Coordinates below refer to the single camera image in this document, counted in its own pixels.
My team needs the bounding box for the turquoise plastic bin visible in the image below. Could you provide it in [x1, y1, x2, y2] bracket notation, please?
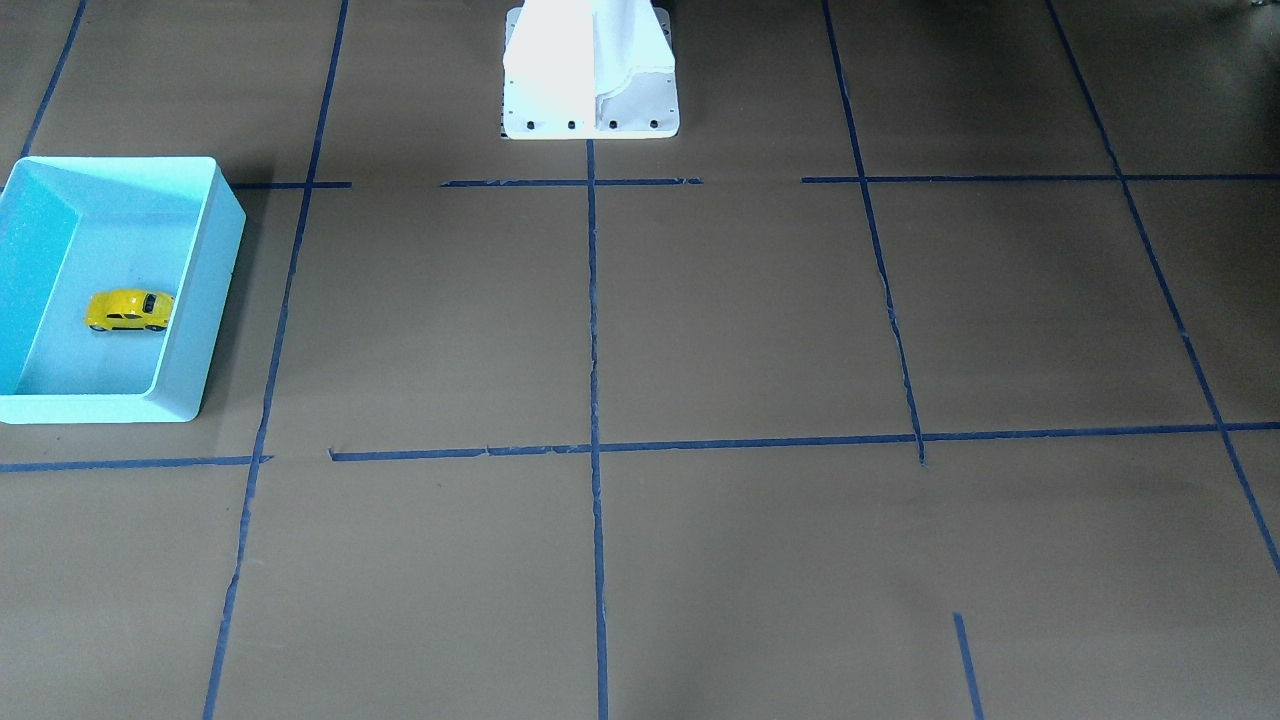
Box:
[1, 156, 246, 424]

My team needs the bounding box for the yellow beetle toy car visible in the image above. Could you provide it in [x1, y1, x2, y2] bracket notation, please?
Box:
[83, 288, 177, 332]

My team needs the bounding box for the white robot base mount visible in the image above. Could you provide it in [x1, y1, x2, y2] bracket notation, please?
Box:
[500, 1, 681, 141]

